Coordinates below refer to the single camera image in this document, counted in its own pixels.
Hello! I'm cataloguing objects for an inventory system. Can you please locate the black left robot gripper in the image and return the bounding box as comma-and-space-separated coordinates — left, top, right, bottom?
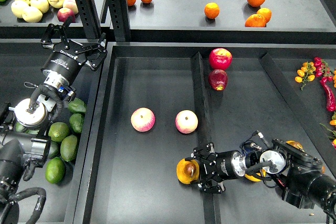
40, 17, 107, 86

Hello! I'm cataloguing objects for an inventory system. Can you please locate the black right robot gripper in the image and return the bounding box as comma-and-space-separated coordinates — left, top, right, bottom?
185, 142, 243, 194

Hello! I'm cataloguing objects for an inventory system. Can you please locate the yellow pear brown stem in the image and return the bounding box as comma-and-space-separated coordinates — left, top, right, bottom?
176, 159, 200, 185

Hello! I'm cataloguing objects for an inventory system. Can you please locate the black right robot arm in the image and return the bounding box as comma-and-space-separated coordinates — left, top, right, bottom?
185, 131, 335, 219

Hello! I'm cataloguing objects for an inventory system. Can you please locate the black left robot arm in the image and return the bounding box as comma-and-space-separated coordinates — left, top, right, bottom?
1, 18, 107, 223

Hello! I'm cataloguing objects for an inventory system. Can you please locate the yellow pear left pile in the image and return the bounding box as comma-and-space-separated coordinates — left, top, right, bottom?
244, 169, 266, 182

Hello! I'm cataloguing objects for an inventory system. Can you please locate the green avocado top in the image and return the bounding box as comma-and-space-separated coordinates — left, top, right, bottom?
68, 98, 87, 114

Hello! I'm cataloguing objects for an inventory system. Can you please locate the pale yellow pear left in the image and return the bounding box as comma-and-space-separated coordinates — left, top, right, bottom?
11, 0, 29, 19

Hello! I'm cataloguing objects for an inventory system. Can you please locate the green avocado round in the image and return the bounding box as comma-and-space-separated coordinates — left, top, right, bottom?
48, 122, 70, 142

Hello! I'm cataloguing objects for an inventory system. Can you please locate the red apple on shelf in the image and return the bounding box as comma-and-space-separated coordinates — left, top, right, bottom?
57, 7, 76, 23

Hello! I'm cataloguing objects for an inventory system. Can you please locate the pink apple right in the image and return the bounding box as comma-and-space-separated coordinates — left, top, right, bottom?
175, 110, 198, 134

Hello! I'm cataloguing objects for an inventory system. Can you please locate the pink apple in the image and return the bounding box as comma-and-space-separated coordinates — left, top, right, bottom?
175, 110, 198, 134
131, 108, 155, 132

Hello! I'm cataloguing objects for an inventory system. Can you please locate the pink apple left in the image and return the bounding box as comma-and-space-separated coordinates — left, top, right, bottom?
131, 108, 155, 132

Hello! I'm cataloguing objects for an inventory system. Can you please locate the black center tray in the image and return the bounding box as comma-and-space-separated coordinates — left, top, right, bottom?
76, 42, 335, 223

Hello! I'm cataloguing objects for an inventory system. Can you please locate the dark red apple lower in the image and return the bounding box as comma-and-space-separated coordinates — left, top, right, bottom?
208, 69, 228, 91

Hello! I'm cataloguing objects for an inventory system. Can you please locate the red apple upper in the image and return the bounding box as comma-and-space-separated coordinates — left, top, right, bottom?
209, 48, 233, 70

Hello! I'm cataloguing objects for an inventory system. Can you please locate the orange cherry tomato bunch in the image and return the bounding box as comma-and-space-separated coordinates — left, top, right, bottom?
295, 62, 316, 90

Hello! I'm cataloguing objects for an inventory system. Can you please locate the red chili pepper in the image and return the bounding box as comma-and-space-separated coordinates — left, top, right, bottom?
319, 77, 335, 112

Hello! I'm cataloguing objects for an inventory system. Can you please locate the orange middle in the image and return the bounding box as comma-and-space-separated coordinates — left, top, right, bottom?
204, 2, 220, 19

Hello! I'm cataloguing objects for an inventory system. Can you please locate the orange front right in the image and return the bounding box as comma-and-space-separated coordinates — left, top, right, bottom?
245, 14, 267, 27

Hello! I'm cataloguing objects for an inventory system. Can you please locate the small orange right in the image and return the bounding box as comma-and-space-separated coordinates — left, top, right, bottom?
257, 8, 272, 23

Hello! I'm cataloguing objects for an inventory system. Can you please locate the black shelf post left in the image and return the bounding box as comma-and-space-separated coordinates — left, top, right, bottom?
75, 0, 101, 39

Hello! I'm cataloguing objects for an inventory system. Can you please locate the black shelf post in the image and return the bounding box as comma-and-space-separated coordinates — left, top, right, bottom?
75, 0, 101, 39
106, 0, 131, 42

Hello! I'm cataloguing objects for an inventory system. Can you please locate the black shelf post right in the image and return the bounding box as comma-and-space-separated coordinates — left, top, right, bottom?
106, 0, 131, 42

